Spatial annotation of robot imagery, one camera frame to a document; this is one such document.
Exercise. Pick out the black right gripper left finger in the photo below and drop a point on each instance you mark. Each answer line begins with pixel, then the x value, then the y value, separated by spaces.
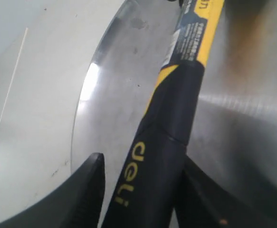
pixel 76 203

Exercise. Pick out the round stainless steel plate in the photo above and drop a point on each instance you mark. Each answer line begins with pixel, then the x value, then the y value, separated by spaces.
pixel 234 134

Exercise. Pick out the yellow black claw hammer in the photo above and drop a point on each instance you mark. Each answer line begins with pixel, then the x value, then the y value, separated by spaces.
pixel 153 183

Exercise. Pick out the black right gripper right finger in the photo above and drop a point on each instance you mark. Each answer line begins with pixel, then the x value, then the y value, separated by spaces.
pixel 212 197

